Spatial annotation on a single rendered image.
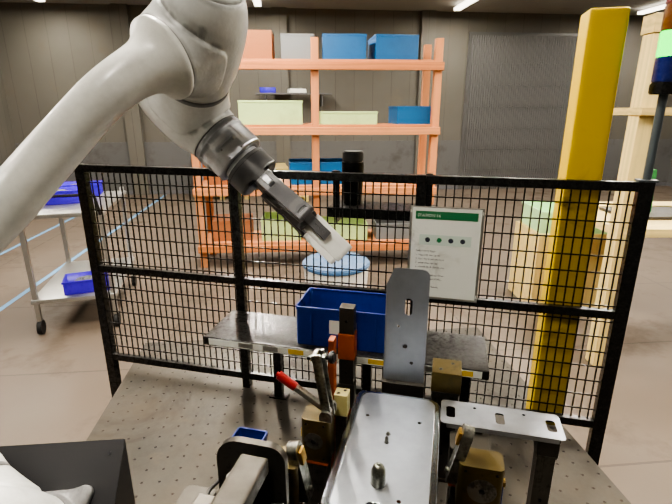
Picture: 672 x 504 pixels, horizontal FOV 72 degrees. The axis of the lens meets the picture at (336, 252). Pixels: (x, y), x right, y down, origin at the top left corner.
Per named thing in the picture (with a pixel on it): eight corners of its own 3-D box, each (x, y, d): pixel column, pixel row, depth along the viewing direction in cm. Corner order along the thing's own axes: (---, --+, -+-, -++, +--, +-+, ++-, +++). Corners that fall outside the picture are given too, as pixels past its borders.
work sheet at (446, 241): (476, 303, 149) (485, 209, 140) (406, 296, 154) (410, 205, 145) (476, 300, 151) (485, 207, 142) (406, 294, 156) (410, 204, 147)
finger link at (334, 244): (317, 214, 67) (317, 213, 66) (352, 247, 67) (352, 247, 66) (303, 228, 67) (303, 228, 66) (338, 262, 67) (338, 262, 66)
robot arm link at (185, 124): (186, 172, 74) (198, 122, 63) (116, 105, 74) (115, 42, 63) (233, 140, 80) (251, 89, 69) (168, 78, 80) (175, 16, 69)
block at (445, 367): (452, 484, 134) (462, 375, 124) (424, 479, 136) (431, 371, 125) (452, 464, 142) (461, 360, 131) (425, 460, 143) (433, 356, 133)
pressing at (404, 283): (423, 384, 130) (430, 270, 120) (383, 379, 133) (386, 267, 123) (423, 383, 131) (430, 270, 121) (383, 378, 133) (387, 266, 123)
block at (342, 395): (346, 513, 124) (347, 396, 114) (333, 510, 125) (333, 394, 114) (349, 503, 128) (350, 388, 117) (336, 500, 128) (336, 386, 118)
